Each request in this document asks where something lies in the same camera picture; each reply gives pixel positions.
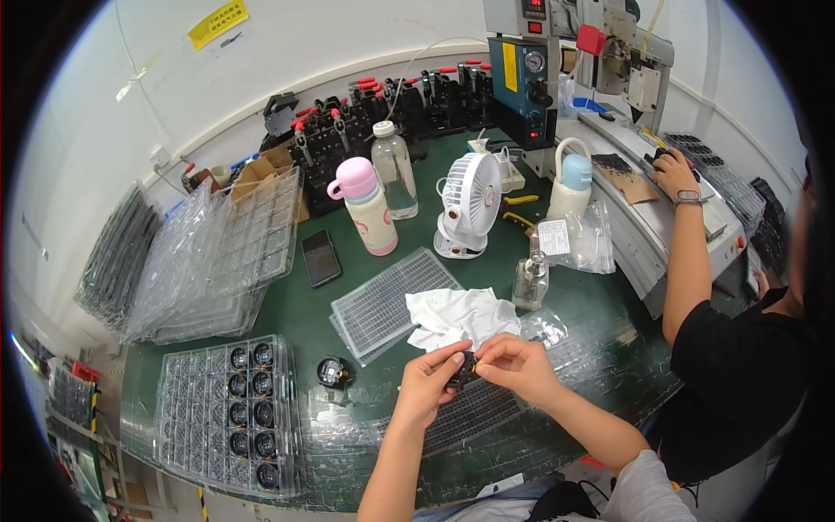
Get grey dispensing machine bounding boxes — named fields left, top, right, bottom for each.
left=483, top=0, right=748, bottom=321

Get black smartphone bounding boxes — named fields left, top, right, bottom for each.
left=301, top=229, right=343, bottom=288

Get brown cardboard sheet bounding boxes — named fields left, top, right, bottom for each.
left=591, top=153, right=661, bottom=206

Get white desk fan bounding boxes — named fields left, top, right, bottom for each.
left=433, top=152, right=504, bottom=261

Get row of black clamp jigs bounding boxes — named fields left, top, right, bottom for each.
left=260, top=59, right=495, bottom=219

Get yellow wall sign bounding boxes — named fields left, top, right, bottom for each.
left=187, top=0, right=250, bottom=52

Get small black round component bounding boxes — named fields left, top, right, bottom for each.
left=446, top=351, right=481, bottom=392

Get person's right hand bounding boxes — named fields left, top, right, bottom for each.
left=474, top=333, right=567, bottom=411

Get person's body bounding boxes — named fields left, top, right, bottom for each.
left=417, top=449, right=700, bottom=522

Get blue controller box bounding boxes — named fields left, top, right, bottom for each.
left=487, top=37, right=561, bottom=152

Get clear tray of round components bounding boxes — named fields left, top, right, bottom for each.
left=153, top=335, right=302, bottom=500

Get stack of black part trays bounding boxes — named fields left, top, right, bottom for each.
left=662, top=131, right=789, bottom=275

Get white power strip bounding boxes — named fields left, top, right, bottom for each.
left=467, top=138, right=527, bottom=193

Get blue lid white bottle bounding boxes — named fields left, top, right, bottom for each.
left=545, top=137, right=594, bottom=223

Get white cloth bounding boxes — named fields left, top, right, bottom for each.
left=404, top=287, right=523, bottom=353

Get small clear plastic bag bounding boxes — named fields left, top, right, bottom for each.
left=519, top=308, right=570, bottom=351

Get cluttered storage rack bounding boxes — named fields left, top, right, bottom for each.
left=40, top=355, right=105, bottom=522

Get clear plastic water bottle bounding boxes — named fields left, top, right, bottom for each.
left=371, top=120, right=420, bottom=221

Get person's left hand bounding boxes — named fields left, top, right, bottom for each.
left=393, top=339, right=474, bottom=429

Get clear grid tray small parts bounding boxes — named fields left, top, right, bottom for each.
left=372, top=377, right=531, bottom=459
left=329, top=247, right=465, bottom=368

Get labelled clear plastic bag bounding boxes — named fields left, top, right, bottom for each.
left=528, top=199, right=617, bottom=275

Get pink lid thermos bottle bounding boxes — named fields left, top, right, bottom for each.
left=327, top=157, right=399, bottom=257

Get glass dispenser bottle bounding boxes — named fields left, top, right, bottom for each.
left=511, top=250, right=550, bottom=312

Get cardboard box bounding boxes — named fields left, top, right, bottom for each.
left=230, top=144, right=311, bottom=224

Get stack of clear plastic trays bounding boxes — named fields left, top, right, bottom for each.
left=119, top=166, right=305, bottom=346

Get stack of dark trays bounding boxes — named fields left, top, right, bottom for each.
left=73, top=184, right=164, bottom=331

